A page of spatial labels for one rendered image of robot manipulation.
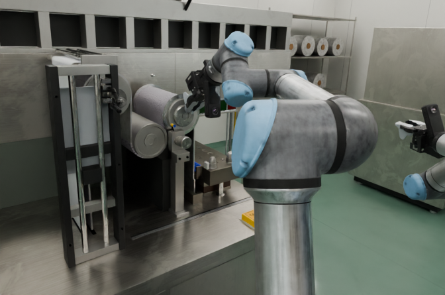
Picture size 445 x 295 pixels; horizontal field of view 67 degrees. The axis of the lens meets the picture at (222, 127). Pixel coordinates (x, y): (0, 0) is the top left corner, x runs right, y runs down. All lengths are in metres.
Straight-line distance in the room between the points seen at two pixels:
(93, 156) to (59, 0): 0.61
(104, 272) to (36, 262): 0.20
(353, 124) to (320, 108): 0.05
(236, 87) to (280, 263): 0.47
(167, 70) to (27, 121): 0.57
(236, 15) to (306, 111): 1.26
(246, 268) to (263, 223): 0.77
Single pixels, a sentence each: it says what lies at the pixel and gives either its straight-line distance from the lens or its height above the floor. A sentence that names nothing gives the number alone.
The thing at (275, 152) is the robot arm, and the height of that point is 1.37.
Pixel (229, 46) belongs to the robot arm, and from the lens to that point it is 0.91.
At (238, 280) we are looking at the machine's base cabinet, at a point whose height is 0.72.
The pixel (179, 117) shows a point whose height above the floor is 1.25.
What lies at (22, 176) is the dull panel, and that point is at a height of 1.01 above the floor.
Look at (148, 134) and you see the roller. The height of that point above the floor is 1.20.
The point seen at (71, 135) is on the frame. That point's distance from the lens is 0.95.
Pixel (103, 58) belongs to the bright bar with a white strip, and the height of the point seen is 1.45.
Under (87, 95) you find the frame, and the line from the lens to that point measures 0.94.
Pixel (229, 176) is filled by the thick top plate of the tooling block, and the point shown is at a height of 0.99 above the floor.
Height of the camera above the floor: 1.53
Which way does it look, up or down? 15 degrees down
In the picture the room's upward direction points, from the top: 2 degrees clockwise
